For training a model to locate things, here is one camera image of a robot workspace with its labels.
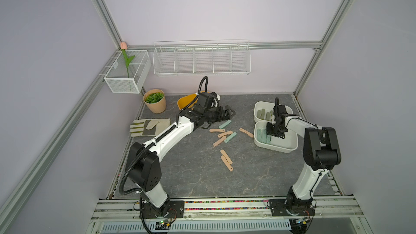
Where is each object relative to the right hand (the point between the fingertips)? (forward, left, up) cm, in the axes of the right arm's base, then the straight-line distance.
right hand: (269, 131), depth 99 cm
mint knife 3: (-5, +2, 0) cm, 5 cm away
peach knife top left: (+2, +35, -1) cm, 35 cm away
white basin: (-11, -7, +1) cm, 13 cm away
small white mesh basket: (+21, +82, +30) cm, 90 cm away
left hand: (-4, +26, +22) cm, 35 cm away
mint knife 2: (-3, +3, 0) cm, 4 cm away
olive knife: (+15, +1, -2) cm, 15 cm away
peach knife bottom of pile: (-21, +26, -1) cm, 34 cm away
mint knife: (-2, +6, -1) cm, 6 cm away
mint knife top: (+6, +27, -1) cm, 28 cm away
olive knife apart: (+14, +4, -1) cm, 15 cm away
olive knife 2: (+12, -2, -1) cm, 13 cm away
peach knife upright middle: (-6, +31, -1) cm, 32 cm away
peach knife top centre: (-1, +28, -1) cm, 28 cm away
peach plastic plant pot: (+16, +72, +5) cm, 74 cm away
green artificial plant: (+20, +73, +10) cm, 76 cm away
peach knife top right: (-1, +14, 0) cm, 14 cm away
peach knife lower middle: (-14, +29, -1) cm, 32 cm away
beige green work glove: (+4, +76, 0) cm, 76 cm away
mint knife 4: (-4, +24, -1) cm, 25 cm away
